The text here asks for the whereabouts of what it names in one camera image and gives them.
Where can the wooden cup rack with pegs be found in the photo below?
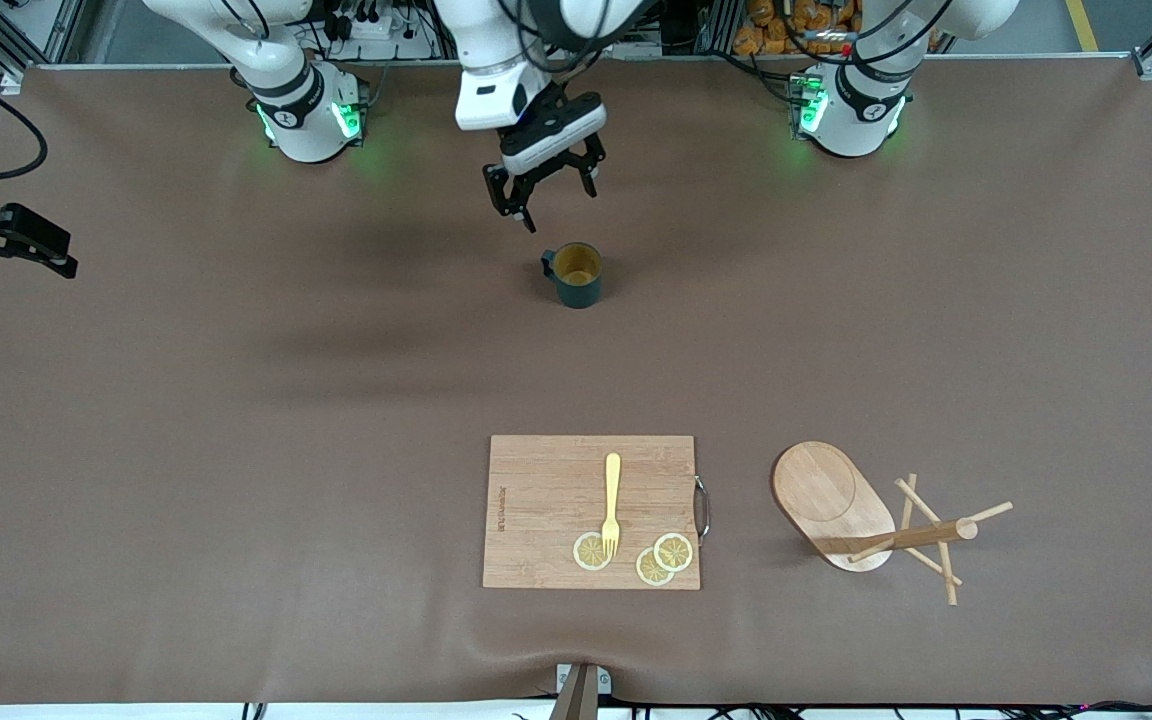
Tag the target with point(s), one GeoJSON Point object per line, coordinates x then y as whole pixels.
{"type": "Point", "coordinates": [821, 490]}

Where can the yellow plastic fork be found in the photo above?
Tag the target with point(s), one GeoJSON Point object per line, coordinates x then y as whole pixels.
{"type": "Point", "coordinates": [613, 480]}

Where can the brown table cover mat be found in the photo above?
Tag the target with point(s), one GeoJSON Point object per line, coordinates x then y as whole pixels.
{"type": "Point", "coordinates": [236, 320]}

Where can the white power strip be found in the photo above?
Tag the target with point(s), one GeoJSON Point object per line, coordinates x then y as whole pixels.
{"type": "Point", "coordinates": [376, 30]}

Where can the dark teal mug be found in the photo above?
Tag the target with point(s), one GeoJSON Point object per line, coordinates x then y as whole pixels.
{"type": "Point", "coordinates": [576, 292]}

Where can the lemon slice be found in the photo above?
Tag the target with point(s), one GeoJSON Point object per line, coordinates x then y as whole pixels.
{"type": "Point", "coordinates": [674, 552]}
{"type": "Point", "coordinates": [648, 573]}
{"type": "Point", "coordinates": [586, 553]}

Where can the wooden cutting board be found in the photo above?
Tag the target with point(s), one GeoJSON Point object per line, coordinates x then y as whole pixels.
{"type": "Point", "coordinates": [546, 500]}

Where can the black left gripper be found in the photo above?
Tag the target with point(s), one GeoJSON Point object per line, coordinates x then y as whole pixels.
{"type": "Point", "coordinates": [548, 166]}

